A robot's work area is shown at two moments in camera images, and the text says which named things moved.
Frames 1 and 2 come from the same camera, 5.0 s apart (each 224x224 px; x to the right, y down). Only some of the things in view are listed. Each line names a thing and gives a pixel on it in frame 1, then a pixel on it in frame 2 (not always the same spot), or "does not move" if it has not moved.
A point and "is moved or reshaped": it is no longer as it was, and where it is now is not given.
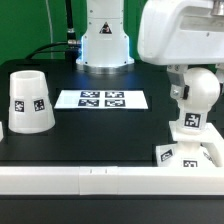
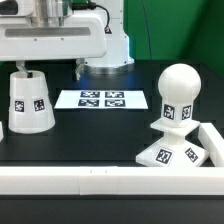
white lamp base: [188, 151] is moved or reshaped
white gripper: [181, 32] → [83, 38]
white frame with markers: [111, 180] does not move
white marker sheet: [101, 99] does not move
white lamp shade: [30, 106] does not move
